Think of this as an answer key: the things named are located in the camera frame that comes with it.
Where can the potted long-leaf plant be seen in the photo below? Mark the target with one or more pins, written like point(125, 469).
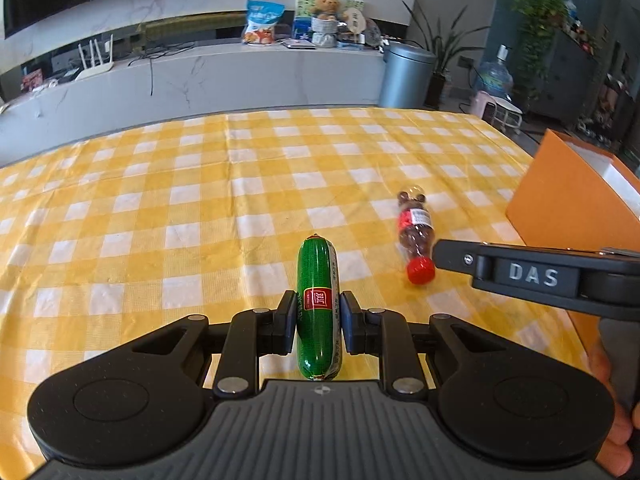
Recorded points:
point(444, 44)

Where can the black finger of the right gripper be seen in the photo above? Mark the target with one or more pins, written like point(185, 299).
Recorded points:
point(457, 256)

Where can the white wifi router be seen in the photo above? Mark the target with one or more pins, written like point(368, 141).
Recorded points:
point(99, 61)

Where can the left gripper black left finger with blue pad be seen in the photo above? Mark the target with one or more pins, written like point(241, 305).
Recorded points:
point(142, 400)

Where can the pink small heater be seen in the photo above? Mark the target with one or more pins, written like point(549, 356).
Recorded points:
point(484, 106)

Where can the grey round trash bin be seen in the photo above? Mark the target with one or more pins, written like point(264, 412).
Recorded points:
point(408, 72)

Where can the white small stool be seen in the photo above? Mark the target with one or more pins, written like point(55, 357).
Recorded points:
point(503, 115)

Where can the dark grey cabinet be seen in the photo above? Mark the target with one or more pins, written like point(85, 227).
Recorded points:
point(561, 96)

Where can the person's hand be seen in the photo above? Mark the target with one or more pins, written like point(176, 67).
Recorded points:
point(615, 456)

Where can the teddy bear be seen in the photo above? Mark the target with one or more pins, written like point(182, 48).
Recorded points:
point(325, 9)

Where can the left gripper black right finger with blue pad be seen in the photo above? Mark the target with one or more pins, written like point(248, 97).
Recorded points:
point(501, 402)

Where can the white marble tv counter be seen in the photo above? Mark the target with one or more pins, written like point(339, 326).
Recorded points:
point(200, 81)

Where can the hanging green vine plant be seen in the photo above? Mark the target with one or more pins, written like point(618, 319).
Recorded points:
point(540, 20)

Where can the green sausage stick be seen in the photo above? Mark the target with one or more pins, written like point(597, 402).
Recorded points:
point(318, 324)

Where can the blue snack bag on counter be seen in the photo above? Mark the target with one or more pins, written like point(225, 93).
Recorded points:
point(262, 18)

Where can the yellow checked tablecloth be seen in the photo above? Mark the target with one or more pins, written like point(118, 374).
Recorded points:
point(107, 239)

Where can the blue water jug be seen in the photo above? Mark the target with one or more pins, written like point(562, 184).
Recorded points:
point(493, 77)

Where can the small red-capped candy bottle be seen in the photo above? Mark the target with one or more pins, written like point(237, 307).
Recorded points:
point(416, 235)

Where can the orange cardboard box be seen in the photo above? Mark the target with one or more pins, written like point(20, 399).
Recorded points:
point(576, 196)

